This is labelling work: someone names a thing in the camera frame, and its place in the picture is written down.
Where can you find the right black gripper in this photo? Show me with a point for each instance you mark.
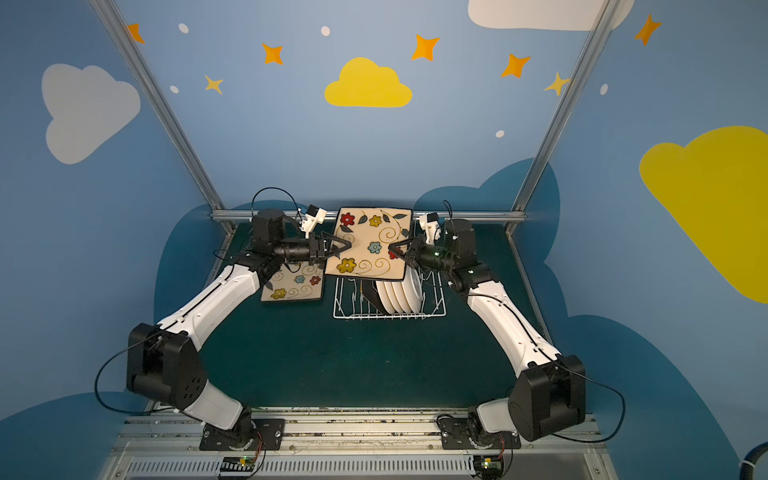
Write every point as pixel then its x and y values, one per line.
pixel 414 251

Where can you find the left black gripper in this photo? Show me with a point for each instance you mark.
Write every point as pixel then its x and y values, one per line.
pixel 323 246

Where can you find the black square floral plate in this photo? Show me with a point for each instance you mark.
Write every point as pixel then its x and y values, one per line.
pixel 295 283
pixel 370 231

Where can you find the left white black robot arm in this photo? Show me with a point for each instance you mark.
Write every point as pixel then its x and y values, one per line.
pixel 163 360

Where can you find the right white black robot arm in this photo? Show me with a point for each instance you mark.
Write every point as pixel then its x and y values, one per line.
pixel 549 393

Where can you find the white round plate rightmost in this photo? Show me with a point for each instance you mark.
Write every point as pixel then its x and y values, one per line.
pixel 412 288

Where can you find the white round plate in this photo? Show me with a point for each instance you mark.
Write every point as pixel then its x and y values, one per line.
pixel 412 288
pixel 384 298
pixel 399 294
pixel 393 297

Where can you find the white round plate leftmost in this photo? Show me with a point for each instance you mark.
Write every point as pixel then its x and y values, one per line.
pixel 384 298

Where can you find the left small circuit board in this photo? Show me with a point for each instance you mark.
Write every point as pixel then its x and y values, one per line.
pixel 240 467

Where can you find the small circuit board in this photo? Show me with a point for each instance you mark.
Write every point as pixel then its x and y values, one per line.
pixel 487 467
pixel 240 467

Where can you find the right small circuit board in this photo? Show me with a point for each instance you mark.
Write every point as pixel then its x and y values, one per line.
pixel 487 467

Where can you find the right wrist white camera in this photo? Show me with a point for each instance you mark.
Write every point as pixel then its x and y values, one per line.
pixel 429 223

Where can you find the white wire dish rack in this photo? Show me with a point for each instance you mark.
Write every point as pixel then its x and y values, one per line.
pixel 350 304

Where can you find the aluminium frame back bar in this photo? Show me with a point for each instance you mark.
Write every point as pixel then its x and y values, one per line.
pixel 240 216

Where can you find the aluminium frame right post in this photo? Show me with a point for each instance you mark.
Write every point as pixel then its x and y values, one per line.
pixel 580 74

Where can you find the aluminium frame post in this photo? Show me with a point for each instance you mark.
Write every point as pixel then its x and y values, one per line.
pixel 580 74
pixel 113 22

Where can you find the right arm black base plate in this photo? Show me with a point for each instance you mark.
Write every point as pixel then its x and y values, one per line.
pixel 466 433

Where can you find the aluminium mounting rail base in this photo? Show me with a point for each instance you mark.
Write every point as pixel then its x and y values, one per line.
pixel 349 443

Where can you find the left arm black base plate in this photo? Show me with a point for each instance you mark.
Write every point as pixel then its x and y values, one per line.
pixel 246 435

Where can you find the aluminium frame left post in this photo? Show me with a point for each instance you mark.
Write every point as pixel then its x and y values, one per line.
pixel 113 22

